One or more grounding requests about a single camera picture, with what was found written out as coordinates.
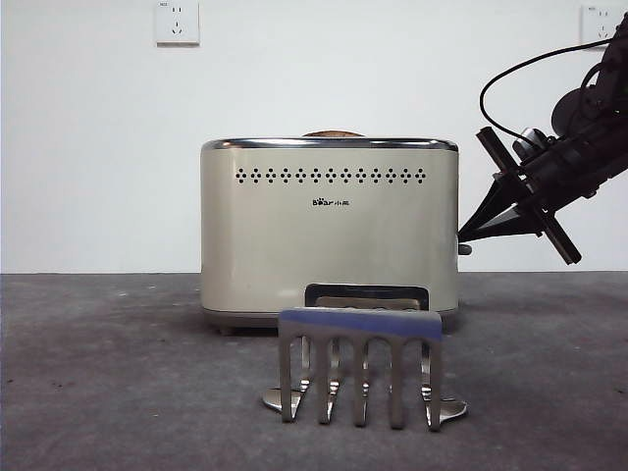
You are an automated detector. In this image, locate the brown bread slice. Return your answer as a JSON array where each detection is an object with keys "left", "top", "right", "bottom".
[{"left": 299, "top": 129, "right": 368, "bottom": 140}]

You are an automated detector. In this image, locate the cream two-slot toaster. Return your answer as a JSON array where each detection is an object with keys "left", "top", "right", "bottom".
[{"left": 198, "top": 136, "right": 461, "bottom": 338}]

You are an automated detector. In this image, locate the silver metal toast rack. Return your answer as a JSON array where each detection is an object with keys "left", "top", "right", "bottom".
[{"left": 261, "top": 307, "right": 469, "bottom": 434}]

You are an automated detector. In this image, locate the pale grey wrist camera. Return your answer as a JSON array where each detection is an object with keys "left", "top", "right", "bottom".
[{"left": 512, "top": 126, "right": 558, "bottom": 161}]

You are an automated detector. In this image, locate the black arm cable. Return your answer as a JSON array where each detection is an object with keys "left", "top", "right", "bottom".
[{"left": 479, "top": 40, "right": 612, "bottom": 143}]

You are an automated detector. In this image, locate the white wall socket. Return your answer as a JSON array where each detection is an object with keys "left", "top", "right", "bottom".
[
  {"left": 580, "top": 4, "right": 622, "bottom": 48},
  {"left": 155, "top": 0, "right": 201, "bottom": 49}
]

